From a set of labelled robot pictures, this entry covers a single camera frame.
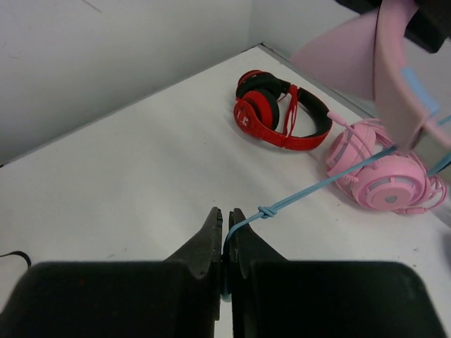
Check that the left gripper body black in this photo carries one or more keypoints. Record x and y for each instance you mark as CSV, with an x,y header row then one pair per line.
x,y
420,29

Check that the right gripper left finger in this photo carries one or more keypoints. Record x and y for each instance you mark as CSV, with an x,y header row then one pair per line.
x,y
176,297

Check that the pink gaming headphones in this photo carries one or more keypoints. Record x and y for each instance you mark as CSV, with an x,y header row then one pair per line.
x,y
395,182

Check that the red black headphones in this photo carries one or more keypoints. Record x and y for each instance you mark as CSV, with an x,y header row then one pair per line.
x,y
266,108

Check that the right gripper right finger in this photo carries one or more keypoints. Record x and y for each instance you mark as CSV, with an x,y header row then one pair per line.
x,y
272,296

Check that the blue pink cat-ear headphones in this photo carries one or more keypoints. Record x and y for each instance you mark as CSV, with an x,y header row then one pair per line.
x,y
365,57

